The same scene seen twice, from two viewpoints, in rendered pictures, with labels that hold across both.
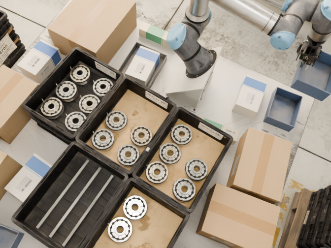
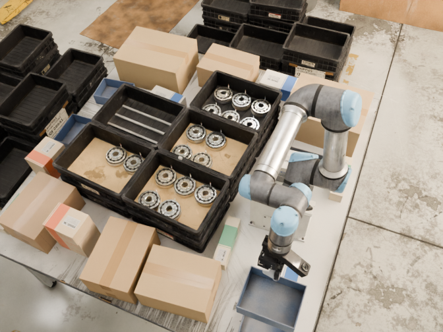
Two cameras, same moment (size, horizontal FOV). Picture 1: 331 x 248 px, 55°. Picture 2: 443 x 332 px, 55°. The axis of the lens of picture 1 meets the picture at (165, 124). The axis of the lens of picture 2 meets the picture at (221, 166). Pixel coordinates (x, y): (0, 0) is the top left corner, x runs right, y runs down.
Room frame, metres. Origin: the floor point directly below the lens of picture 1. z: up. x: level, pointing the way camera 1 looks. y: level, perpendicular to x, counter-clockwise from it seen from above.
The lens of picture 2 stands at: (0.78, -1.07, 2.54)
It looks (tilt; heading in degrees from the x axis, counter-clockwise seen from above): 56 degrees down; 98
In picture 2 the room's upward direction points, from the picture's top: 4 degrees counter-clockwise
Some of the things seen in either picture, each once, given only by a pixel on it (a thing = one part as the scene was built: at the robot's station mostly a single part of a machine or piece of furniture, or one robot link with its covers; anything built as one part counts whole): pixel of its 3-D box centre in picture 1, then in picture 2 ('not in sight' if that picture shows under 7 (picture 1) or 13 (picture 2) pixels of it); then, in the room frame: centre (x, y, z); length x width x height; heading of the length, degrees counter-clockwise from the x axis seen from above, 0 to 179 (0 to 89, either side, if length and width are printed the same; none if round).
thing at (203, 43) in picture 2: not in sight; (211, 51); (0.40, 1.58, 0.26); 0.40 x 0.30 x 0.23; 162
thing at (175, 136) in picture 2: (128, 126); (208, 148); (0.55, 0.17, 0.87); 0.40 x 0.30 x 0.11; 157
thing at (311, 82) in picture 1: (315, 73); (271, 298); (0.85, -0.62, 1.10); 0.20 x 0.15 x 0.07; 163
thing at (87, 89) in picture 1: (77, 95); (236, 107); (0.67, 0.45, 0.87); 0.40 x 0.30 x 0.11; 157
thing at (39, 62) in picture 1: (40, 61); (279, 85); (0.90, 0.73, 0.75); 0.20 x 0.12 x 0.09; 159
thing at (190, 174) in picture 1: (196, 169); (169, 209); (0.40, -0.17, 0.86); 0.10 x 0.10 x 0.01
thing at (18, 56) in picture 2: not in sight; (31, 68); (-0.93, 1.23, 0.37); 0.40 x 0.30 x 0.45; 72
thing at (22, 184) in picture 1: (32, 179); (166, 103); (0.26, 0.57, 0.75); 0.20 x 0.12 x 0.09; 155
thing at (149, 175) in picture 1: (156, 171); (165, 176); (0.36, 0.00, 0.86); 0.10 x 0.10 x 0.01
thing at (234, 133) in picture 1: (214, 130); (226, 242); (0.67, -0.26, 0.73); 0.24 x 0.06 x 0.06; 76
